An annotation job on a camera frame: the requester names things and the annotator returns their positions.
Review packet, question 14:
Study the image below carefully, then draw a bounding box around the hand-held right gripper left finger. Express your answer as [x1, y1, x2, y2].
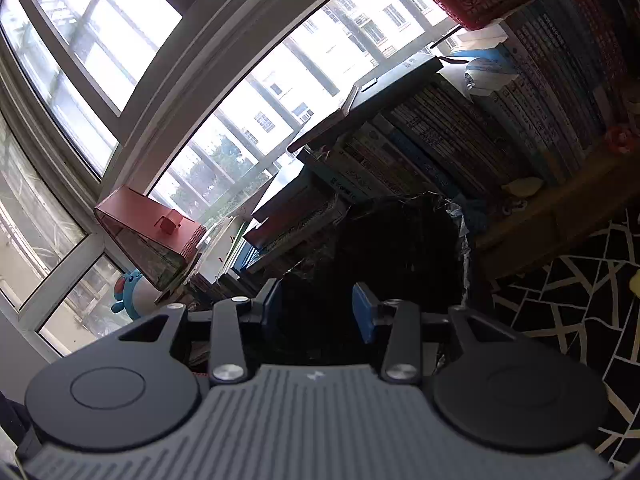
[119, 278, 282, 387]

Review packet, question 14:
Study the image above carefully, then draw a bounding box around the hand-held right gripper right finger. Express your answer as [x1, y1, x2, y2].
[351, 281, 507, 387]

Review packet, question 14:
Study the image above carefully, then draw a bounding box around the black trash bag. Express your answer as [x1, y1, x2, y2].
[252, 191, 476, 368]

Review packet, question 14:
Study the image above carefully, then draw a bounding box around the pile of flat books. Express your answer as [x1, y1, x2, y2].
[190, 167, 351, 306]

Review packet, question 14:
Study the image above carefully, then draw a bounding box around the blue plush toy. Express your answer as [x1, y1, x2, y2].
[111, 269, 161, 321]

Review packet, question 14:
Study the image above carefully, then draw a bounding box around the red paper house model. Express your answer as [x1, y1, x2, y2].
[95, 186, 208, 291]

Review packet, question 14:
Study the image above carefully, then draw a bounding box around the flat dark book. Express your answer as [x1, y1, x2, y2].
[287, 85, 361, 153]

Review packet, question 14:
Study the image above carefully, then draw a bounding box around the small yellow fruit peel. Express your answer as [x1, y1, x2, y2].
[501, 177, 543, 198]

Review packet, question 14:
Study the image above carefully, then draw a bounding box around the wooden drawer shelf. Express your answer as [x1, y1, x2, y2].
[472, 145, 640, 281]

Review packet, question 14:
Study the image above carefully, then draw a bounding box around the black white patterned tablecloth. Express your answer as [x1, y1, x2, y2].
[490, 210, 640, 461]

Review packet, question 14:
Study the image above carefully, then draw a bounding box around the black flat case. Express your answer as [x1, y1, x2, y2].
[350, 55, 445, 111]

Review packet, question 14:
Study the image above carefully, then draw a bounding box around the clear blue plastic packet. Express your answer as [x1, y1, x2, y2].
[462, 55, 521, 96]

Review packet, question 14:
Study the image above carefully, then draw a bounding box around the red pink round toy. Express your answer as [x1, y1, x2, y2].
[602, 127, 632, 153]

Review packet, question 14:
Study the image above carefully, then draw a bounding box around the row of upright books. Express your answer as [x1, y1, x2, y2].
[299, 0, 640, 201]

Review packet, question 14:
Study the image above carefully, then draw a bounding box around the white framed window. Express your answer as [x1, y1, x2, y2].
[0, 0, 466, 356]

